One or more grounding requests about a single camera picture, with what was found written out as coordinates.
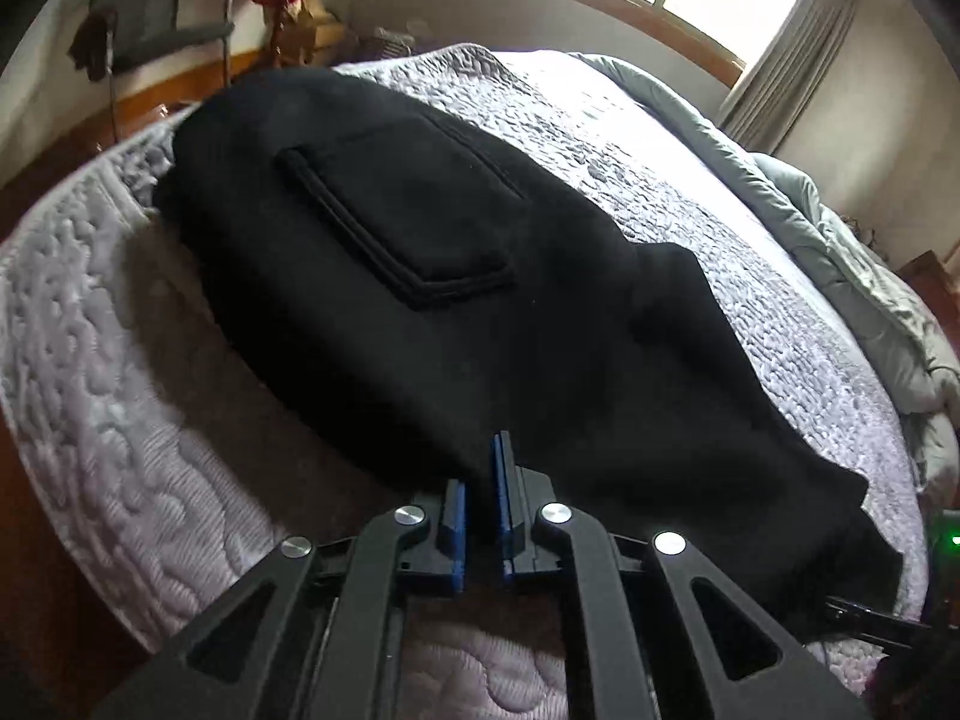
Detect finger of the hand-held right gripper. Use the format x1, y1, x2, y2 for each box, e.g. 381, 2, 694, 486
823, 595, 932, 652

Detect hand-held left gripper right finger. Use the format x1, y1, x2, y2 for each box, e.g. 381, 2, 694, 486
491, 431, 875, 720

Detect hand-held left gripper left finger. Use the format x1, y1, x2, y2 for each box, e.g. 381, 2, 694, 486
94, 478, 470, 720

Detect black pants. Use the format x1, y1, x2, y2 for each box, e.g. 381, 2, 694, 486
154, 66, 905, 623

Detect wooden nightstand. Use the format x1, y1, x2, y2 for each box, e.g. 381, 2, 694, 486
896, 249, 960, 331

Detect grey-green duvet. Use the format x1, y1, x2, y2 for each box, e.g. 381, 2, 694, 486
570, 52, 960, 496

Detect white quilted bedspread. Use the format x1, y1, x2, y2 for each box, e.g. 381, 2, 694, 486
0, 43, 927, 720

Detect pale woven basket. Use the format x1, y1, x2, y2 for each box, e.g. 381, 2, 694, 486
371, 24, 421, 61

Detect brown cardboard box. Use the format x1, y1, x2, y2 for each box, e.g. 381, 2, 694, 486
289, 4, 350, 65

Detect beige curtain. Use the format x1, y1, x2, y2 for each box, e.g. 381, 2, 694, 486
716, 0, 863, 158

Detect wooden coat rack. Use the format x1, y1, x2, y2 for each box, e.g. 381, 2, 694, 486
271, 4, 299, 67

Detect dark cloth on chair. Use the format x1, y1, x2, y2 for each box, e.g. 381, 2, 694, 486
67, 7, 121, 83

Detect black mesh chair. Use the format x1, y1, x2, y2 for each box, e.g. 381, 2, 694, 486
90, 0, 237, 143

